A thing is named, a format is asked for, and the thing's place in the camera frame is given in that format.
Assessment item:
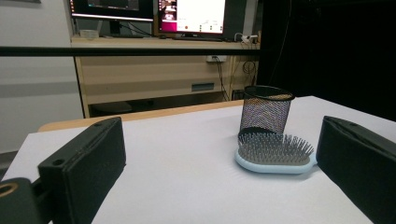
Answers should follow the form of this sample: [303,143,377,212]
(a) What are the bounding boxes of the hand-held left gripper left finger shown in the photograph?
[37,117,127,224]

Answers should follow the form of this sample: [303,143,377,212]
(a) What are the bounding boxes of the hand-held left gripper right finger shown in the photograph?
[316,115,396,224]

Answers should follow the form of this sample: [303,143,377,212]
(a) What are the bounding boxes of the light blue hairbrush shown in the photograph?
[233,130,318,175]

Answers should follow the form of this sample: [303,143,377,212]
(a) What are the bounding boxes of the black mesh pen holder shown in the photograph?
[239,85,296,135]

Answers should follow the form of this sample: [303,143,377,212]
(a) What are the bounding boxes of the white partition panel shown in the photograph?
[0,0,84,154]

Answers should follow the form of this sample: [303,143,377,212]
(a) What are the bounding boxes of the light wooden desk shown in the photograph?
[70,35,261,119]

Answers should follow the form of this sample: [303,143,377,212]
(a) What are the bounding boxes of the black curtain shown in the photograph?
[257,0,396,122]

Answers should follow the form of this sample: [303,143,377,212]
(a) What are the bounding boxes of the small white box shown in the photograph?
[78,29,100,40]

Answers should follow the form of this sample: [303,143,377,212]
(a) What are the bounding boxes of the dark computer monitor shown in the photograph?
[68,0,155,36]

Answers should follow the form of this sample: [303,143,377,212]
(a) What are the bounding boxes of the white plug adapter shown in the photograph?
[241,33,260,44]

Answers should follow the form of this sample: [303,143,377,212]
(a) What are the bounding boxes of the white power strip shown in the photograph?
[205,55,228,63]

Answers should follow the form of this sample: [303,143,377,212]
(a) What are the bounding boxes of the bright computer monitor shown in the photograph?
[157,0,228,35]

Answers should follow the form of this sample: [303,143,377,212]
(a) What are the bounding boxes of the black horizontal frame bar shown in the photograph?
[0,46,261,58]

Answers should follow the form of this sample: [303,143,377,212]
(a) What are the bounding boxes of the black power cable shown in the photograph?
[214,57,231,102]

